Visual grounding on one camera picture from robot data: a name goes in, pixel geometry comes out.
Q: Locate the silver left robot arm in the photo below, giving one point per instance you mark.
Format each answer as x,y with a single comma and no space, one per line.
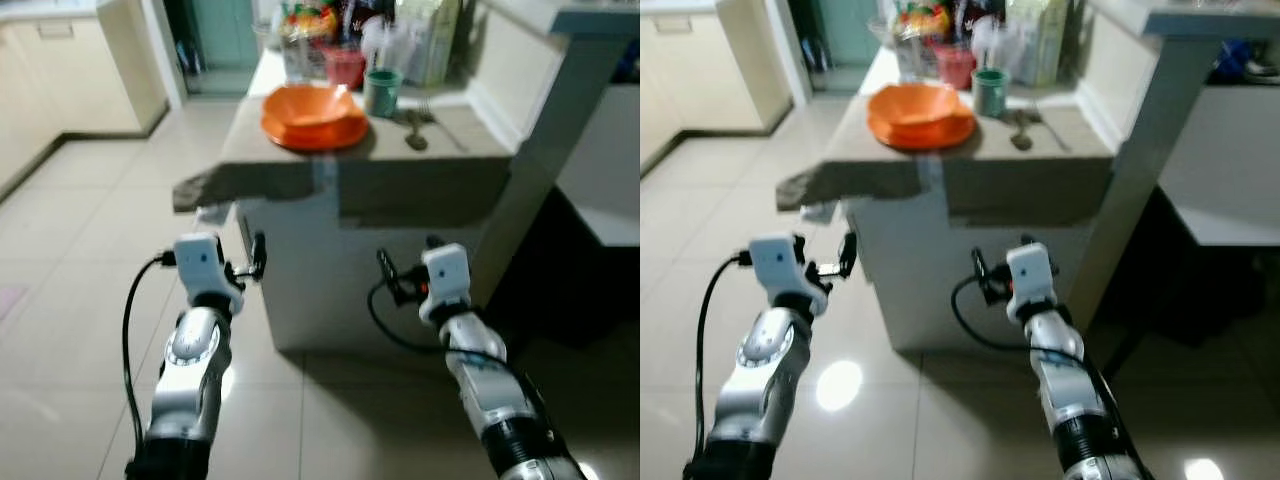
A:
765,370
195,370

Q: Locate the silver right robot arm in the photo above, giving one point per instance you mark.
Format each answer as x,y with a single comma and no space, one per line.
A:
490,390
1070,385

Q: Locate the white table base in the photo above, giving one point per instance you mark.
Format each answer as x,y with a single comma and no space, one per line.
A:
920,290
330,290

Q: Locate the grey table cloth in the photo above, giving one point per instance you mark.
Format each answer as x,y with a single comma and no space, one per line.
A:
420,185

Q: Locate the metal spoon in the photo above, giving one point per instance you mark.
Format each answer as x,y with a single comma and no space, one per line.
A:
416,135
1021,135

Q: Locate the metal fork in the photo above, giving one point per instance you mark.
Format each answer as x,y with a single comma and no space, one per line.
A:
1048,128
443,128

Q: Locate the orange plastic bowl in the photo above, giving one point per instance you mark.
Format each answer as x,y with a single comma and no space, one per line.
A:
915,103
310,105

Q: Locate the green cup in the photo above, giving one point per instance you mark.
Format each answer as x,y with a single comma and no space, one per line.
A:
990,95
382,95

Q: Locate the clear glass jar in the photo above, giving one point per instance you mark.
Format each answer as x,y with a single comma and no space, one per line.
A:
912,58
298,60

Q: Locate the red cup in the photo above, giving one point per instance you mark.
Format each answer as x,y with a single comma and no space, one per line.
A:
956,68
346,68

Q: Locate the white counter with pillar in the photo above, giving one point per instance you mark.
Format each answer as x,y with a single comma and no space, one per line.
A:
1150,120
560,110

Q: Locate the white plastic bag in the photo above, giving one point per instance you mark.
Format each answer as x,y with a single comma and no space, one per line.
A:
990,42
380,42

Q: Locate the teal door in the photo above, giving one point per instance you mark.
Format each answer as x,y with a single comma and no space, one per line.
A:
845,28
225,30

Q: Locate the white low shelf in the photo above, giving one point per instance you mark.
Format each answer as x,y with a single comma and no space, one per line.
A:
1225,170
605,170

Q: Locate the pale green carton box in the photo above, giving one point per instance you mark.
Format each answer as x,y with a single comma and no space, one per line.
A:
430,40
1040,40

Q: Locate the colourful snack bag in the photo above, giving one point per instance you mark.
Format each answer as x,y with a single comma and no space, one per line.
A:
922,20
312,20

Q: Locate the beige kitchen cabinet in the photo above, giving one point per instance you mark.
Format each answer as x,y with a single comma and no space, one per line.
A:
60,80
690,70

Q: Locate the dark shoes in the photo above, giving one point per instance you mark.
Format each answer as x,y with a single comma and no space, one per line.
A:
1250,62

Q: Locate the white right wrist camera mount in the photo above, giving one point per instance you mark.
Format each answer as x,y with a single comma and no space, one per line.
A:
1030,275
446,278

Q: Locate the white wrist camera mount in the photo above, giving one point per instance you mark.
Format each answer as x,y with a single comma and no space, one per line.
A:
780,262
446,278
203,262
1030,275

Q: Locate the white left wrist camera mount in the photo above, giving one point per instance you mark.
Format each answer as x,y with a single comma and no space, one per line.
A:
780,262
203,262

